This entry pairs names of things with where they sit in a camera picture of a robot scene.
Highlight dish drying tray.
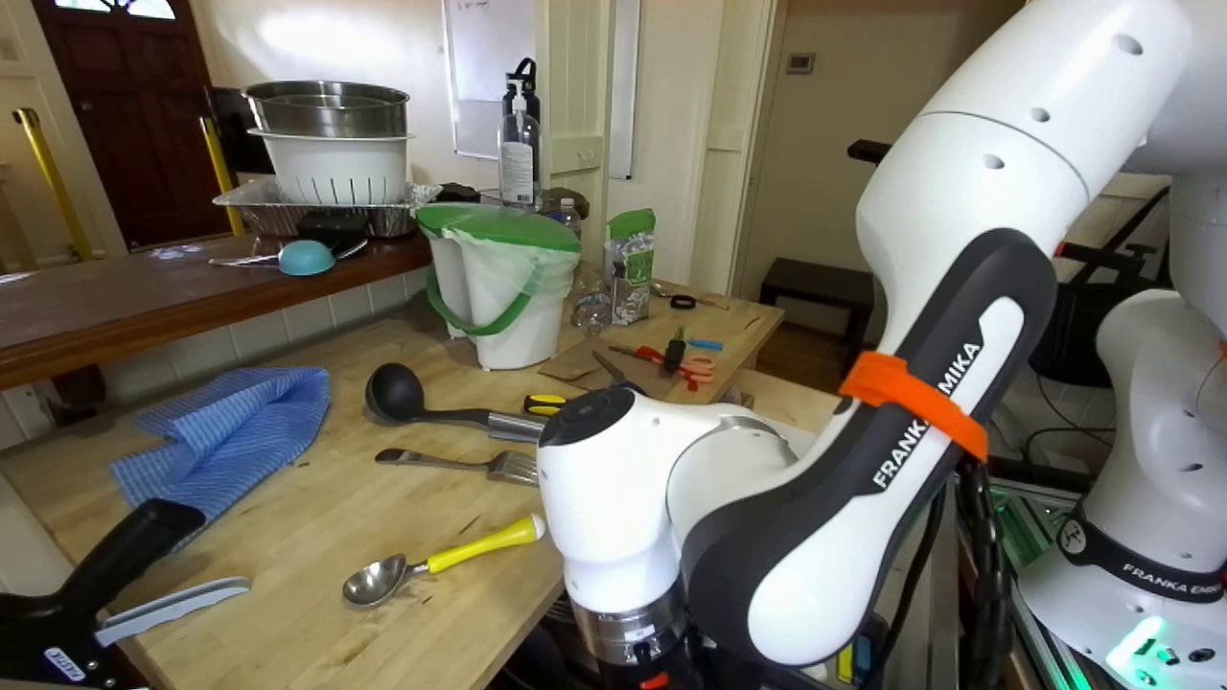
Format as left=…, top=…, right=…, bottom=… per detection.
left=210, top=173, right=431, bottom=216

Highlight yellow handled ice cream scoop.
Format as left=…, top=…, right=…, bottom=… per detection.
left=338, top=510, right=552, bottom=612

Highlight red handled pliers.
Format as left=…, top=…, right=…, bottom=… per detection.
left=607, top=333, right=721, bottom=394

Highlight black stool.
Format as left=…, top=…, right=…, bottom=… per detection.
left=757, top=256, right=882, bottom=344

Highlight white bucket green liner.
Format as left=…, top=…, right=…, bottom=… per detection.
left=412, top=200, right=588, bottom=375

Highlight black box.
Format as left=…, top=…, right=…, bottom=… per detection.
left=1024, top=241, right=1143, bottom=393

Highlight dish rack with bowl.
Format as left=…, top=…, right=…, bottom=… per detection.
left=258, top=129, right=414, bottom=212

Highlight dark red door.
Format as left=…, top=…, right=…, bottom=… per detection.
left=26, top=0, right=235, bottom=252

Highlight blue checked cloth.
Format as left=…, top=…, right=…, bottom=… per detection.
left=109, top=366, right=338, bottom=520

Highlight brown wooden ledge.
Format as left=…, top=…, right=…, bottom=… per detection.
left=0, top=235, right=436, bottom=394

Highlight orange strap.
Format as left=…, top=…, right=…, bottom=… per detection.
left=837, top=350, right=999, bottom=469

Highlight white wall paper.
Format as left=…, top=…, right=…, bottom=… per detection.
left=441, top=0, right=550, bottom=166

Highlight green white packet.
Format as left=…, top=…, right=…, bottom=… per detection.
left=604, top=205, right=659, bottom=330

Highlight metal robot stand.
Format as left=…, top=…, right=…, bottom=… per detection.
left=986, top=471, right=1106, bottom=690

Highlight black ladle steel handle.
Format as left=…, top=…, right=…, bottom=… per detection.
left=359, top=359, right=550, bottom=449

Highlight white black water bottle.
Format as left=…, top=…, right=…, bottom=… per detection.
left=497, top=55, right=544, bottom=212

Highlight steel cooking pot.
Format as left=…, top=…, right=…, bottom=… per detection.
left=243, top=78, right=414, bottom=141

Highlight teal bowl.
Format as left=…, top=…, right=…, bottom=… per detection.
left=274, top=235, right=340, bottom=285

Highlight yellow pole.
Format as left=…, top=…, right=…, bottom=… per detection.
left=195, top=117, right=250, bottom=241

